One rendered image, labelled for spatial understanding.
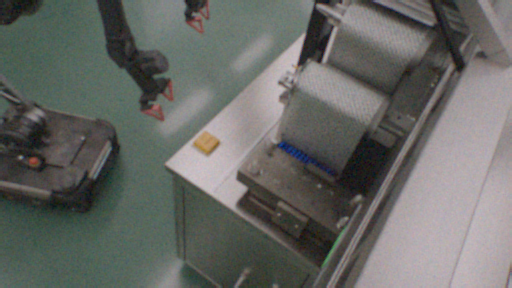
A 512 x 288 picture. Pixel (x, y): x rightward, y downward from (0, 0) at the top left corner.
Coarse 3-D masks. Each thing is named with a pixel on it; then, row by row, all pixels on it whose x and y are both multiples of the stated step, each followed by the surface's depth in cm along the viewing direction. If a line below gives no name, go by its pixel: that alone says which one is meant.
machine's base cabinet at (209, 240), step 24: (192, 192) 136; (192, 216) 151; (216, 216) 138; (192, 240) 169; (216, 240) 153; (240, 240) 140; (264, 240) 128; (192, 264) 190; (216, 264) 171; (240, 264) 154; (264, 264) 141; (288, 264) 129
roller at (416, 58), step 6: (432, 30) 114; (426, 36) 112; (432, 36) 112; (426, 42) 111; (420, 48) 112; (426, 48) 111; (414, 54) 113; (420, 54) 112; (414, 60) 113; (420, 60) 115; (408, 66) 115; (414, 66) 114; (408, 72) 117
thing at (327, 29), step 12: (324, 0) 127; (336, 0) 135; (312, 12) 132; (312, 24) 135; (324, 24) 138; (312, 36) 138; (324, 36) 146; (312, 48) 141; (324, 48) 156; (300, 60) 148
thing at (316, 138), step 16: (288, 112) 120; (304, 112) 117; (288, 128) 125; (304, 128) 121; (320, 128) 117; (304, 144) 126; (320, 144) 121; (336, 144) 117; (352, 144) 114; (320, 160) 126; (336, 160) 122
